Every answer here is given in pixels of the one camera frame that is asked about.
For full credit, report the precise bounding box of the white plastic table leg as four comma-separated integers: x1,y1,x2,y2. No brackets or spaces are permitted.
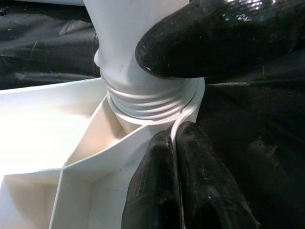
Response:
82,0,206,120

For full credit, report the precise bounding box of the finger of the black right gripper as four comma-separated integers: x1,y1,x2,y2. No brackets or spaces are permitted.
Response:
134,0,305,79

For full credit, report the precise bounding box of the white plastic table top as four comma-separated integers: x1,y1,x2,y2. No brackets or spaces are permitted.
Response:
0,77,206,229

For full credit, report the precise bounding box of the black cloth cover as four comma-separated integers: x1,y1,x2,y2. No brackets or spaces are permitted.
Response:
0,0,305,229

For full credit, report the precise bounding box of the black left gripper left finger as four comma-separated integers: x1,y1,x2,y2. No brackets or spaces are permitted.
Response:
121,130,182,229

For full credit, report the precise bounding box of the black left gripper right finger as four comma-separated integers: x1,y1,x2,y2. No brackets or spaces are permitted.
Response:
175,121,260,229

